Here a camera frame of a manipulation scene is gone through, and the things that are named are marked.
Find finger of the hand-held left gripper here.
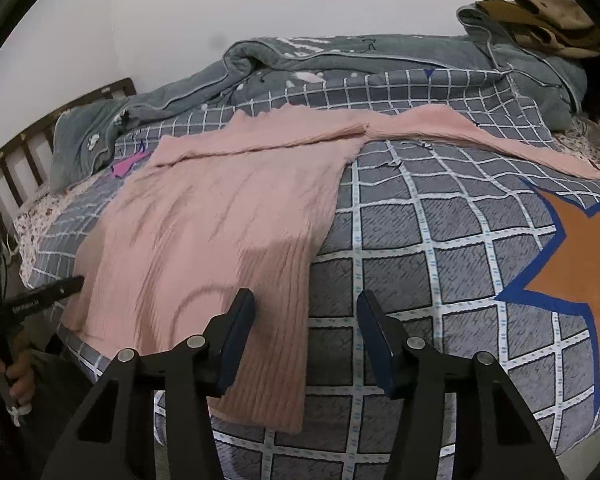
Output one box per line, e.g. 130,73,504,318
42,275,86,307

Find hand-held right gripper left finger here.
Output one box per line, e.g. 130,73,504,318
40,288,257,480

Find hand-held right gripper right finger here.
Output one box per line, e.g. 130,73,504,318
356,290,566,480

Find pink knit sweater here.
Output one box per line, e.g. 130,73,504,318
60,105,600,435

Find brown folded clothes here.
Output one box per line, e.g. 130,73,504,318
475,0,600,58

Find person's left hand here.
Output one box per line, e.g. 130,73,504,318
0,347,36,406

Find grey plaid star-print duvet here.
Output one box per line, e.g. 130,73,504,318
27,67,600,480

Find person's grey trousers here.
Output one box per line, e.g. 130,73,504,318
25,337,98,466

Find dark wooden headboard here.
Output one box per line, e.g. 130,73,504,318
0,77,137,221

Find grey-green quilt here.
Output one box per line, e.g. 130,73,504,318
50,5,588,196

